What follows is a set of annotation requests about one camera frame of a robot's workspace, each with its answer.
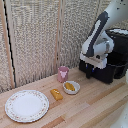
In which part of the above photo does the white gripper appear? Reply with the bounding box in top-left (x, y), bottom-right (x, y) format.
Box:
top-left (79, 51), bottom-right (109, 74)

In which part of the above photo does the small white bowl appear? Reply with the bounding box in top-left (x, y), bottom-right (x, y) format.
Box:
top-left (62, 80), bottom-right (81, 96)

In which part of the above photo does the yellow food piece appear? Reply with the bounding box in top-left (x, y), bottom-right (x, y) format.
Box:
top-left (64, 82), bottom-right (76, 92)

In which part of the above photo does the pink cup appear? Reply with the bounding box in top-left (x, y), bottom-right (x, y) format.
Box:
top-left (57, 66), bottom-right (70, 84)

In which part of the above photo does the orange food piece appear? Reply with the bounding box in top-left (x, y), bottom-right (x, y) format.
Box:
top-left (50, 88), bottom-right (64, 102)

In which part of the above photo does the wide woven screen panel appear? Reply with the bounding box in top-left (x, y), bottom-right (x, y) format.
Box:
top-left (5, 0), bottom-right (61, 89)

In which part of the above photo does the white floral rim plate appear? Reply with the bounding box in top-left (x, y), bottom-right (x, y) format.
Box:
top-left (4, 89), bottom-right (50, 124)

